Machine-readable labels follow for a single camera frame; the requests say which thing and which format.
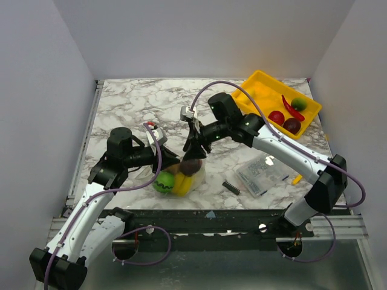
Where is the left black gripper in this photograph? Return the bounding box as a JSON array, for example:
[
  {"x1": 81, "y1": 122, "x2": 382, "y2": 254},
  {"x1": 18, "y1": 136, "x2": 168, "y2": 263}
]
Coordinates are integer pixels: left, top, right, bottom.
[{"x1": 124, "y1": 144, "x2": 181, "y2": 175}]

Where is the brown toy kiwi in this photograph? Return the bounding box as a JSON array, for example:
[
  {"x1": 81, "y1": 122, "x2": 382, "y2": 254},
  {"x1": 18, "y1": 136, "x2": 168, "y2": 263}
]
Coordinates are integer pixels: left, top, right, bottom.
[{"x1": 164, "y1": 164, "x2": 180, "y2": 175}]

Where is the dark purple toy fruit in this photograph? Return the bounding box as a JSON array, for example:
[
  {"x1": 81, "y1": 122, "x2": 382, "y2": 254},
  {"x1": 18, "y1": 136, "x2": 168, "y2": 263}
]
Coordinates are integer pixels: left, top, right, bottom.
[{"x1": 179, "y1": 159, "x2": 203, "y2": 177}]

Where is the green toy watermelon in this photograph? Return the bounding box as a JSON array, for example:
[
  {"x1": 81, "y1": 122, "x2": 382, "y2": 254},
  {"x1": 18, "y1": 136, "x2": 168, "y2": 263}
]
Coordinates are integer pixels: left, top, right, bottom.
[{"x1": 152, "y1": 172, "x2": 175, "y2": 193}]

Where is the white toy cauliflower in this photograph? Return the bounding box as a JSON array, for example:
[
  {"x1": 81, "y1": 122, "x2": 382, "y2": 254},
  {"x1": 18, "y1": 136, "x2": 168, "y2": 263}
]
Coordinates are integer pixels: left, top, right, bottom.
[{"x1": 191, "y1": 166, "x2": 206, "y2": 190}]

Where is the clear zip top bag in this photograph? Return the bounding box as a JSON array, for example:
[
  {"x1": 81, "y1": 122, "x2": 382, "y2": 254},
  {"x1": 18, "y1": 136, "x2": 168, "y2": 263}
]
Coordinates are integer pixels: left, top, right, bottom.
[{"x1": 151, "y1": 157, "x2": 206, "y2": 197}]

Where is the yellow toy banana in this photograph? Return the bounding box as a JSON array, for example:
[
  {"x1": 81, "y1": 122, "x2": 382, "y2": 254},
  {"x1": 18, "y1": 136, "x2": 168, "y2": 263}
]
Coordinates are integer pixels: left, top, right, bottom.
[{"x1": 171, "y1": 172, "x2": 192, "y2": 197}]

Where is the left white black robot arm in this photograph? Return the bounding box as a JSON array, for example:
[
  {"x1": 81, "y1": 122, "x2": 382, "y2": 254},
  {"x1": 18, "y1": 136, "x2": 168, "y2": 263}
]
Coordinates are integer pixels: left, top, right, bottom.
[{"x1": 29, "y1": 122, "x2": 180, "y2": 289}]

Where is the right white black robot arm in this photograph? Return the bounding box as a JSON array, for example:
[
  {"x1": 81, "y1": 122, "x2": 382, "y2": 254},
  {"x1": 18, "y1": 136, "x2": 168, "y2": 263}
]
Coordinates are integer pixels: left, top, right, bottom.
[{"x1": 180, "y1": 93, "x2": 348, "y2": 237}]

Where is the clear bag of screws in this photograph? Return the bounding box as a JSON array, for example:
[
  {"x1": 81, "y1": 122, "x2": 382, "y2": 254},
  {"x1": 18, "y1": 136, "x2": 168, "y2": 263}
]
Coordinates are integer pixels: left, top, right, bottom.
[{"x1": 236, "y1": 153, "x2": 291, "y2": 198}]

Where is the black comb-like part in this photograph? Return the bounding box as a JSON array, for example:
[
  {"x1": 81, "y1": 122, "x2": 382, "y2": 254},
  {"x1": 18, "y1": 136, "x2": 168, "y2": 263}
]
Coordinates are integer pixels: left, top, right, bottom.
[{"x1": 222, "y1": 180, "x2": 241, "y2": 196}]

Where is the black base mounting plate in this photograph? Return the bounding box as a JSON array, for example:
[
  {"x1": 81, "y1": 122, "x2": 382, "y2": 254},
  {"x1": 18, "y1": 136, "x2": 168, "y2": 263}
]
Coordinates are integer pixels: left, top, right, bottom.
[{"x1": 100, "y1": 207, "x2": 314, "y2": 253}]

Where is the red toy apple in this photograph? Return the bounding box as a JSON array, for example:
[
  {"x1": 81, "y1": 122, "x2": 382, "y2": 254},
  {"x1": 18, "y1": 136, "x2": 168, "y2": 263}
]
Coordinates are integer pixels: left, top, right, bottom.
[{"x1": 268, "y1": 111, "x2": 285, "y2": 126}]

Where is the yellow plastic bin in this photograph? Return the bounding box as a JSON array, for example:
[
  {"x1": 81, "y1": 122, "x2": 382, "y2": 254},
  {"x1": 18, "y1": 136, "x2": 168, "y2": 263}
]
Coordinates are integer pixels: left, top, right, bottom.
[{"x1": 241, "y1": 71, "x2": 322, "y2": 140}]

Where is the dark red toy plum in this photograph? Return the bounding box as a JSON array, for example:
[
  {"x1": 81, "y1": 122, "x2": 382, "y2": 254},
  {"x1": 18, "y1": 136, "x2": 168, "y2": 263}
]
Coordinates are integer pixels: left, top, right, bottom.
[{"x1": 282, "y1": 118, "x2": 301, "y2": 135}]

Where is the red toy chili pepper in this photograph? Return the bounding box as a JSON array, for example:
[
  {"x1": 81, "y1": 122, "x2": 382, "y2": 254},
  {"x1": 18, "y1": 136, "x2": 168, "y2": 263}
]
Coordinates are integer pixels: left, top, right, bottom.
[{"x1": 281, "y1": 95, "x2": 305, "y2": 121}]

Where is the small yellow object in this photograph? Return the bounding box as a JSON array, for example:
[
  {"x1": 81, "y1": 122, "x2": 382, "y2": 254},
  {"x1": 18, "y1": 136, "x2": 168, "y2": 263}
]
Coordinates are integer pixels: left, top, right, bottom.
[{"x1": 292, "y1": 175, "x2": 302, "y2": 185}]

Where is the green yellow toy mango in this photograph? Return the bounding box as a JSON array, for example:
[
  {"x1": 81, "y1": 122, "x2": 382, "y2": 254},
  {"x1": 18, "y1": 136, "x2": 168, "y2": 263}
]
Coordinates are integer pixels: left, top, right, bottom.
[{"x1": 291, "y1": 97, "x2": 308, "y2": 112}]

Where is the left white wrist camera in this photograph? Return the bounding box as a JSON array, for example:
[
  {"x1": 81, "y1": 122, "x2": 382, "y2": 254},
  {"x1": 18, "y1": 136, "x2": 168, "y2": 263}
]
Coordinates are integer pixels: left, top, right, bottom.
[{"x1": 146, "y1": 121, "x2": 167, "y2": 154}]

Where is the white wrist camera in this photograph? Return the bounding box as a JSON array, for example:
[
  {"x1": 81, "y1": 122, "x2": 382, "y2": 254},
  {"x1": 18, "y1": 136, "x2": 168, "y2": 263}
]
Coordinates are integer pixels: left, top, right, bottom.
[
  {"x1": 146, "y1": 121, "x2": 167, "y2": 154},
  {"x1": 180, "y1": 106, "x2": 197, "y2": 122}
]

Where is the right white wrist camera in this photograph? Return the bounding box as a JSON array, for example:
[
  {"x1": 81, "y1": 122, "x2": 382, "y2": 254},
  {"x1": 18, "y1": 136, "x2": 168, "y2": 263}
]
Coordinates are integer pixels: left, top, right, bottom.
[{"x1": 180, "y1": 106, "x2": 197, "y2": 122}]

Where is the aluminium extrusion rail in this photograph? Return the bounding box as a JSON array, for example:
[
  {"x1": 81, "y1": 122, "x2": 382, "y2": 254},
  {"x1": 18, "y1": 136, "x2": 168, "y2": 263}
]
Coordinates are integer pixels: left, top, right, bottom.
[{"x1": 311, "y1": 215, "x2": 369, "y2": 240}]

